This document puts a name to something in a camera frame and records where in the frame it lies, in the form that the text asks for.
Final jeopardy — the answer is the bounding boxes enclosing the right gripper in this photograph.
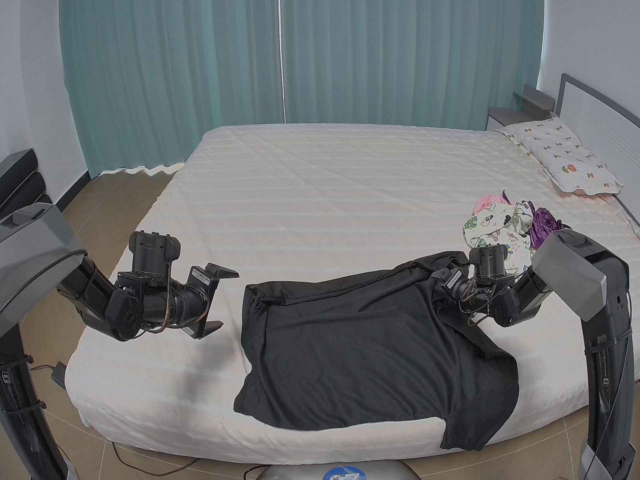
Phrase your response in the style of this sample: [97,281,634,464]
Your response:
[432,265,471,301]

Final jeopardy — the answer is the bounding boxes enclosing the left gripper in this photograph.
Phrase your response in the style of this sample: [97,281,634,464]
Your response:
[167,264,240,341]

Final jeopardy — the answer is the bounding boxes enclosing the black T-shirt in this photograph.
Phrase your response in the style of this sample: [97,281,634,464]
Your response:
[233,250,521,451]

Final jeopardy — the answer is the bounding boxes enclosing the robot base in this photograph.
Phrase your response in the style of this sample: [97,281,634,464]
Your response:
[245,460,421,480]

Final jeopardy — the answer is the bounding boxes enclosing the bed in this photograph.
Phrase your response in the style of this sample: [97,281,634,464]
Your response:
[65,73,640,464]

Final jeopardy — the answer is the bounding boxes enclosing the white printed pyjama top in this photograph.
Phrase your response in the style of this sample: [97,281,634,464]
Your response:
[462,200,538,281]

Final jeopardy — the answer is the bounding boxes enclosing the pink printed garment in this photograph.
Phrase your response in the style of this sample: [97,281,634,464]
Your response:
[474,194,508,214]

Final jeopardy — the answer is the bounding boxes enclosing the purple garment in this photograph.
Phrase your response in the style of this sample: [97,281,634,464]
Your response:
[529,207,571,251]

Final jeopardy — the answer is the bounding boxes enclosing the white curtain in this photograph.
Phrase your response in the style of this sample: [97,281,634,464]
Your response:
[97,164,183,177]

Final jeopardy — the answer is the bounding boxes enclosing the white printed pillow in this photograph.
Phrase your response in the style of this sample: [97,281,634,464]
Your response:
[495,113,625,196]

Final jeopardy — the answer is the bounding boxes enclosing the grey bedside table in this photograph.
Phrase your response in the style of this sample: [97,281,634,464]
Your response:
[487,84,556,131]

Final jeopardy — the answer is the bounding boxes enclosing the black chest of drawers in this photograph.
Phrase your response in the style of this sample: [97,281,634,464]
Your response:
[0,149,63,229]

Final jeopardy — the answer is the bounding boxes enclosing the blue-green curtain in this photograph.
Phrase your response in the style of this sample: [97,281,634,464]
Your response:
[60,0,286,176]
[277,0,543,131]

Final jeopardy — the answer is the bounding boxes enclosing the black cable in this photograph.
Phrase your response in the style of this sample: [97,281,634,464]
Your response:
[112,440,201,475]

